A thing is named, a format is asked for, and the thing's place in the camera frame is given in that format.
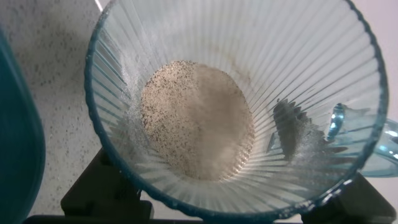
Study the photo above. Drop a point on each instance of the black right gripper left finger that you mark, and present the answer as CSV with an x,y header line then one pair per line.
x,y
102,193

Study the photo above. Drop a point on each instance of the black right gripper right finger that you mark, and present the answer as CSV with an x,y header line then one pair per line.
x,y
357,205

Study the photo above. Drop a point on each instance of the beige powder pile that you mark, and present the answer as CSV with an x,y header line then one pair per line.
x,y
196,121

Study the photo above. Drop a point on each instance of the teal plastic basin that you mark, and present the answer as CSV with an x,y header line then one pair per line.
x,y
18,140

